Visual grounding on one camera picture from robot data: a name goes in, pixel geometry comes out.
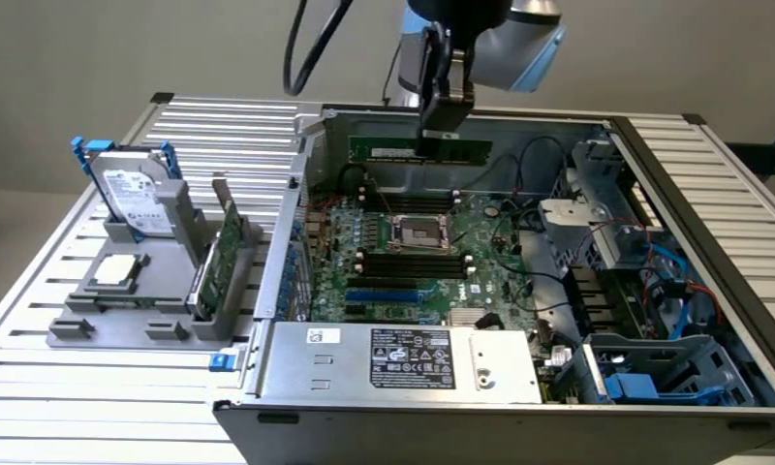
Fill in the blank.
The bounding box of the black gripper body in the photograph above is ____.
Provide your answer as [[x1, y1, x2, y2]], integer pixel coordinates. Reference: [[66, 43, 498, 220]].
[[404, 0, 515, 36]]

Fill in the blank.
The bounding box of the green RAM stick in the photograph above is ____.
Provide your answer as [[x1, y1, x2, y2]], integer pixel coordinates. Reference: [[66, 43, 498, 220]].
[[347, 135, 495, 168]]

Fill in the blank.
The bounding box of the black RAM slot bank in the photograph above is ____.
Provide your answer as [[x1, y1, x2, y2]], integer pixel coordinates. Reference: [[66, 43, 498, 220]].
[[352, 246, 478, 281], [357, 179, 463, 215]]

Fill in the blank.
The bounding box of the CPU socket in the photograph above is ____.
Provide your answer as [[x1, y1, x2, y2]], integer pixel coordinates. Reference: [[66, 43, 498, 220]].
[[387, 211, 455, 254]]

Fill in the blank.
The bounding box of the grey metal drive cage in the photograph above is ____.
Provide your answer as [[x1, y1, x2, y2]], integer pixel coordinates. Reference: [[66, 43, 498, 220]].
[[534, 139, 651, 271]]

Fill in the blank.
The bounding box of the green motherboard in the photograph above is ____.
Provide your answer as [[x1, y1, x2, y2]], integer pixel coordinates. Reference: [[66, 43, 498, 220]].
[[300, 181, 583, 406]]

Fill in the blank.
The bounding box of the blue expansion slot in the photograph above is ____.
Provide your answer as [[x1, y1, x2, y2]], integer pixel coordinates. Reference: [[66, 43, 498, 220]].
[[345, 288, 428, 302]]

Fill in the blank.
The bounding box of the silver chipset heatsink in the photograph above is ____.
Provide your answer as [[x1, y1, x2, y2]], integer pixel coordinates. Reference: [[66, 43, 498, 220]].
[[447, 309, 496, 328]]

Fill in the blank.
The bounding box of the blue disk caddy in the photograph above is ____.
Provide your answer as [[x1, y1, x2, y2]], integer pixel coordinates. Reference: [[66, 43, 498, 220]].
[[69, 137, 184, 181]]

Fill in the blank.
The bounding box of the green graphics card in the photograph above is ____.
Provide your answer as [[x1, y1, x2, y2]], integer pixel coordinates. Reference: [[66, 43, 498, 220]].
[[184, 177, 249, 322]]

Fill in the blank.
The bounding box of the open black PC case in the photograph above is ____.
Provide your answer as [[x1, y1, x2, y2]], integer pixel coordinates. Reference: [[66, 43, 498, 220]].
[[211, 103, 775, 465]]

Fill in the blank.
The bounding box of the silver hard disk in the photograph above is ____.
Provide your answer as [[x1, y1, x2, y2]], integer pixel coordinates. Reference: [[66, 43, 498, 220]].
[[89, 149, 177, 239]]

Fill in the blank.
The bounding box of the silver power supply unit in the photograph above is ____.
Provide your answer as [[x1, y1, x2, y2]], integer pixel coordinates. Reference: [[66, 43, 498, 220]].
[[256, 321, 544, 406]]

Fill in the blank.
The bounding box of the grey parts rack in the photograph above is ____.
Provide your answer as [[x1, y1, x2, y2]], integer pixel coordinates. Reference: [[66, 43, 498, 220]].
[[46, 180, 267, 351]]

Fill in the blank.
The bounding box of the silver CPU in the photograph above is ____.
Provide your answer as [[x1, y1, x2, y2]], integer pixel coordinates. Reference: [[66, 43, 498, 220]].
[[94, 253, 148, 286]]

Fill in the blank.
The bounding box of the blue plastic case latch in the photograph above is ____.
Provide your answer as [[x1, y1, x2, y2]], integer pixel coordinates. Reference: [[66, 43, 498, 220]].
[[208, 349, 240, 374]]

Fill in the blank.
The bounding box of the grey disk bay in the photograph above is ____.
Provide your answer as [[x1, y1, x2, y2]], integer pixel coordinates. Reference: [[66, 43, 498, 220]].
[[579, 331, 761, 407]]

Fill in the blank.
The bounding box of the blue disk bay clip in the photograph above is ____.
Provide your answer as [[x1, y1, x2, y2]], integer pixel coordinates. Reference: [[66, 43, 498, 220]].
[[603, 371, 662, 404]]

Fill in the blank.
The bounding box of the black looped wire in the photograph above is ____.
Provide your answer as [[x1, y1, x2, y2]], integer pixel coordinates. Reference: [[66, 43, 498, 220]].
[[461, 135, 567, 200]]

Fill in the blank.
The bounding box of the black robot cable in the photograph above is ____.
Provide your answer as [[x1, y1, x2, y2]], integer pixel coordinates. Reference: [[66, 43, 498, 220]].
[[281, 0, 356, 97]]

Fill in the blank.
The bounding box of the black bracket with grey box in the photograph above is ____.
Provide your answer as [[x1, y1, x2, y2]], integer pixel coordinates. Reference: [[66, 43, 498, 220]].
[[722, 117, 775, 176]]

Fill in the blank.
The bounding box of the blue data wire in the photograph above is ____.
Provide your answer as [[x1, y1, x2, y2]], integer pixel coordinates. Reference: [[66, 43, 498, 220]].
[[644, 239, 694, 340]]

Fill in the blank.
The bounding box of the red wire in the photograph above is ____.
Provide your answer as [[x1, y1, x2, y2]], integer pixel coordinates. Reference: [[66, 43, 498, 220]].
[[642, 270, 728, 326]]

